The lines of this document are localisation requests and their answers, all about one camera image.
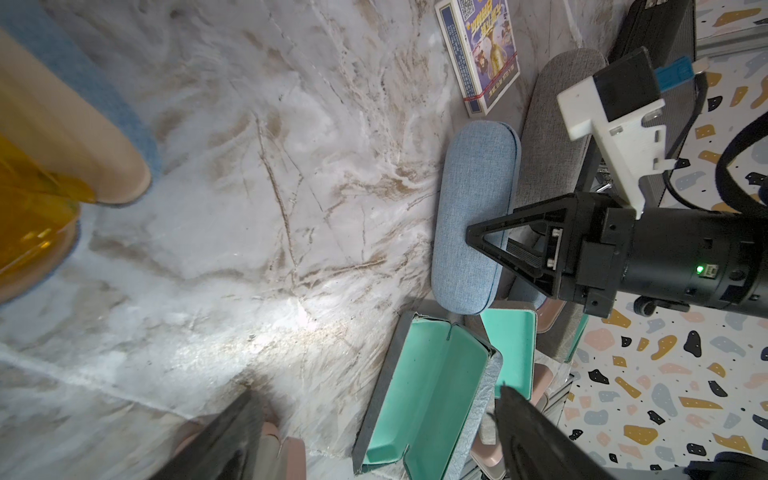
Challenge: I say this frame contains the pink open glasses case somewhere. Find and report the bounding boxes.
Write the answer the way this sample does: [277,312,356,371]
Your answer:
[470,300,564,479]

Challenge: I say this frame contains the playing card box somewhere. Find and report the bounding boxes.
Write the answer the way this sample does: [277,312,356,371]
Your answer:
[435,0,520,117]

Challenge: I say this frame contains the mint open glasses case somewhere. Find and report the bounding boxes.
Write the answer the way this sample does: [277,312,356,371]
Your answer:
[480,300,538,400]

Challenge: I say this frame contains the black briefcase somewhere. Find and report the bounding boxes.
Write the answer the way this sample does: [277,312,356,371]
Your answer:
[605,0,700,199]

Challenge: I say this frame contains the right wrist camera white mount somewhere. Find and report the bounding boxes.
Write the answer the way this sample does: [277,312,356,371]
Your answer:
[557,58,709,219]

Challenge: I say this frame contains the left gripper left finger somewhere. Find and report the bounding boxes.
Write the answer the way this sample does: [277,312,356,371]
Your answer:
[151,390,264,480]

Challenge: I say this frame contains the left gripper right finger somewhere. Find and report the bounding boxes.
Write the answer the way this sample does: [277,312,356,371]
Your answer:
[495,387,611,480]

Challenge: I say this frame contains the grey case mint lining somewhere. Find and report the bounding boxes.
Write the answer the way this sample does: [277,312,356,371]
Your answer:
[351,311,503,479]

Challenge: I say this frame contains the blue case brown lining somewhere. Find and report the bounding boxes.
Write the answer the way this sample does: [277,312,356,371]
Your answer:
[431,120,521,315]

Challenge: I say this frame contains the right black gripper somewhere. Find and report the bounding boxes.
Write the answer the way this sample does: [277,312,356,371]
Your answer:
[465,193,767,318]

